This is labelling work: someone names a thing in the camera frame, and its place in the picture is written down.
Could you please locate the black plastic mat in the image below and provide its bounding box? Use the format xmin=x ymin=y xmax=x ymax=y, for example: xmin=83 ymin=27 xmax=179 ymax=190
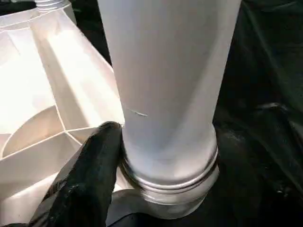
xmin=62 ymin=0 xmax=303 ymax=227

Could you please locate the white plastic table leg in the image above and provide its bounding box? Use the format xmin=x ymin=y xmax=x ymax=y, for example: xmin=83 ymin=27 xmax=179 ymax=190
xmin=34 ymin=0 xmax=72 ymax=12
xmin=97 ymin=0 xmax=243 ymax=219

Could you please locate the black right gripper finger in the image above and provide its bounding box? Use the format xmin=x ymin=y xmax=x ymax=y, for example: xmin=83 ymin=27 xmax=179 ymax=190
xmin=26 ymin=121 xmax=125 ymax=227

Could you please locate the white plastic table top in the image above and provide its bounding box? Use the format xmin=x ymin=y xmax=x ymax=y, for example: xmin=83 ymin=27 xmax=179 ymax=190
xmin=0 ymin=9 xmax=143 ymax=227

